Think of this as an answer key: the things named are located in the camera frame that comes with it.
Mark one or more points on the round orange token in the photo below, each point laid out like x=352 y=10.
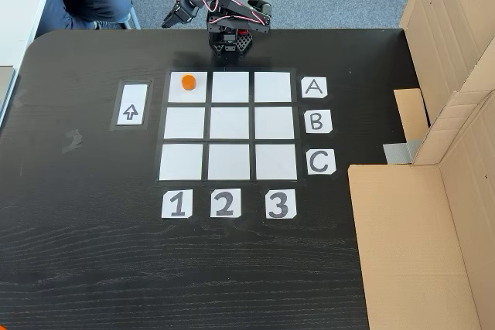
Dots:
x=188 y=82

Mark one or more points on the white paper grid square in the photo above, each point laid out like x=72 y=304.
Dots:
x=174 y=95
x=272 y=86
x=276 y=162
x=181 y=162
x=230 y=123
x=274 y=123
x=230 y=86
x=229 y=162
x=185 y=123

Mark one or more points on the metal chair leg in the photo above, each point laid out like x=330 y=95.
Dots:
x=133 y=17

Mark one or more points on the red black table clamp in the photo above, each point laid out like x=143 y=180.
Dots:
x=242 y=31

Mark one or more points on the white arrow paper sheet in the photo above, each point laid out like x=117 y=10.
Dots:
x=132 y=94

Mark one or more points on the clear tape scrap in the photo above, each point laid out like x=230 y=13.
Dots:
x=73 y=140
x=20 y=99

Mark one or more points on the paper label letter A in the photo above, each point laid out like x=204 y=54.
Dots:
x=323 y=94

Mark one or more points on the paper label number 2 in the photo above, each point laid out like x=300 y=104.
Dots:
x=214 y=194

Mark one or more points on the paper label letter B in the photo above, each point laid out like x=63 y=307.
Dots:
x=326 y=129

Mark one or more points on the paper label number 1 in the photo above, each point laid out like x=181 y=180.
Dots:
x=168 y=210

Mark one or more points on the paper label letter C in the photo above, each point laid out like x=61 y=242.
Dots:
x=319 y=171

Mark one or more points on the paper label number 3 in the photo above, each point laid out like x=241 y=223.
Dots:
x=292 y=212

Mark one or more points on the large brown cardboard box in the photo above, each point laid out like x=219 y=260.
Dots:
x=406 y=249
x=444 y=36

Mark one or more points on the grey duct tape strip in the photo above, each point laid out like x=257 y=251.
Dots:
x=398 y=152

